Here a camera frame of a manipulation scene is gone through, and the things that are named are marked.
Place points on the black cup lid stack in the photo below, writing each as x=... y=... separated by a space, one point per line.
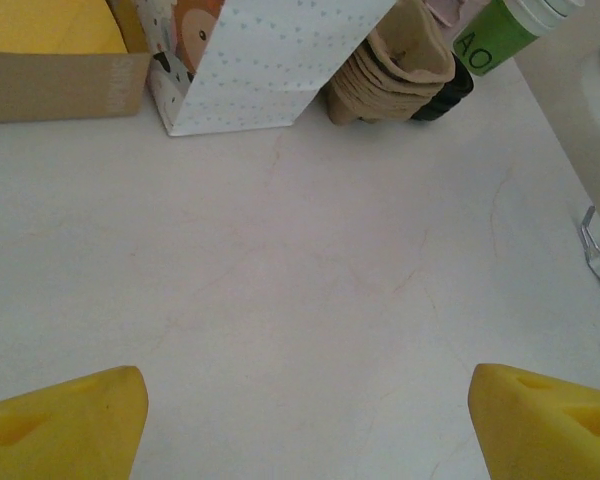
x=447 y=95

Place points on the white patterned paper gift bag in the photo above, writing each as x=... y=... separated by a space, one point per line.
x=260 y=65

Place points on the brown cardboard napkin box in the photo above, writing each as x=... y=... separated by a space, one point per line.
x=55 y=85

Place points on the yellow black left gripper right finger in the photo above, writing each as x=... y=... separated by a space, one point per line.
x=545 y=430

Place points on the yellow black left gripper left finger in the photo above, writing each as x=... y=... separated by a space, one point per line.
x=55 y=430

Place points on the yellow napkin stack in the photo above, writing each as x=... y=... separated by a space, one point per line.
x=40 y=25

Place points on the green white paper cup stack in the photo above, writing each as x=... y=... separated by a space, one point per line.
x=495 y=35

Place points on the brown pulp cup carrier stack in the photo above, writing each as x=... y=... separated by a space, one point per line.
x=380 y=95

